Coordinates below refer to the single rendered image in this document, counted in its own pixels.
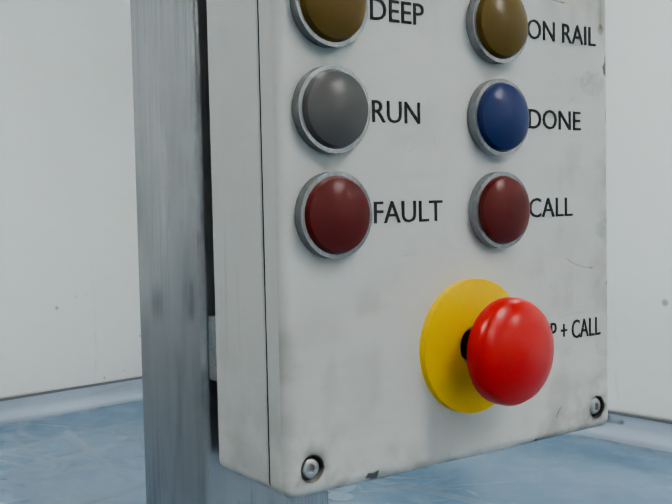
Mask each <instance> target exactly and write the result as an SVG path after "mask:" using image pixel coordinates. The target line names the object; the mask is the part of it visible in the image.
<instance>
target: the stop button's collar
mask: <svg viewBox="0 0 672 504"><path fill-rule="evenodd" d="M504 297H510V296H509V295H508V294H507V292H506V291H505V290H504V289H503V288H501V287H500V286H499V285H497V284H496V283H494V282H492V281H489V280H485V279H475V278H468V279H464V280H460V281H458V282H455V283H453V284H452V285H450V286H449V287H447V288H446V289H445V290H444V291H443V292H442V293H441V294H440V295H439V296H438V297H437V298H436V300H435V301H434V303H433V304H432V306H431V307H430V309H429V311H428V313H427V315H426V318H425V321H424V324H423V327H422V332H421V337H420V348H419V355H420V365H421V370H422V374H423V377H424V380H425V382H426V385H427V387H428V388H429V390H430V392H431V393H432V395H433V396H434V397H435V398H436V399H437V401H438V402H439V403H441V404H442V405H444V406H445V407H446V408H449V409H451V410H454V411H457V412H462V413H478V412H481V411H484V410H486V409H488V408H490V407H491V406H493V405H494V403H491V402H489V401H487V400H486V399H484V398H483V397H482V396H481V395H480V394H479V393H478V392H477V390H476V389H475V387H474V385H473V384H472V381H471V378H470V376H469V371H468V367H467V364H466V363H465V361H464V360H463V358H462V355H461V349H460V348H461V340H462V337H463V335H464V333H465V332H466V331H467V330H468V329H469V328H470V327H472V326H473V325H474V322H475V320H476V319H477V317H478V316H479V314H480V313H481V312H482V310H483V309H484V308H485V307H486V306H487V305H489V304H490V303H491V302H493V301H495V300H497V299H500V298H504ZM576 322H578V323H580V320H577V319H576V320H575V321H574V322H573V324H572V335H573V337H575V338H579V337H582V334H583V332H585V331H586V334H587V336H593V335H600V334H601V332H597V317H595V333H591V318H589V334H588V330H587V325H586V321H585V319H583V324H582V329H581V334H580V333H579V334H578V335H577V336H576V335H575V334H574V325H575V323H576ZM584 325H585V329H584Z"/></svg>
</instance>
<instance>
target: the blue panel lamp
mask: <svg viewBox="0 0 672 504"><path fill-rule="evenodd" d="M477 118H478V126H479V130H480V133H481V135H482V137H483V139H484V140H485V142H486V143H487V144H488V145H489V146H490V147H491V148H492V149H494V150H496V151H498V152H508V151H510V150H512V149H514V148H515V147H516V146H518V145H519V144H520V143H521V142H522V141H523V139H524V137H525V135H526V132H527V129H528V124H529V114H528V108H527V104H526V102H525V99H524V97H523V96H522V94H521V93H520V92H519V91H518V90H517V89H516V88H515V87H513V86H511V85H509V84H506V83H502V82H501V83H495V84H492V85H491V86H489V87H488V88H487V89H486V90H485V91H484V93H483V95H482V96H481V99H480V102H479V105H478V113H477Z"/></svg>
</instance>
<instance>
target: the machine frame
mask: <svg viewBox="0 0 672 504"><path fill-rule="evenodd" d="M130 17H131V48H132V79H133V110H134V141H135V171H136V202H137V233H138V264H139V295H140V326H141V357H142V388H143V419H144V450H145V481H146V504H329V493H328V491H324V492H319V493H315V494H311V495H307V496H303V497H298V498H294V499H290V498H287V497H285V496H282V495H280V494H278V493H276V492H274V491H273V490H272V489H270V488H268V487H266V486H263V485H261V484H259V483H257V482H255V481H253V480H251V479H249V478H247V477H245V476H243V475H241V474H238V473H236V472H234V471H232V470H230V469H228V468H226V467H224V466H223V465H221V463H220V460H219V428H218V393H217V381H214V380H210V378H209V344H208V317H209V316H214V315H215V286H214V251H213V215H212V179H211V144H210V108H209V73H208V37H207V2H206V0H130Z"/></svg>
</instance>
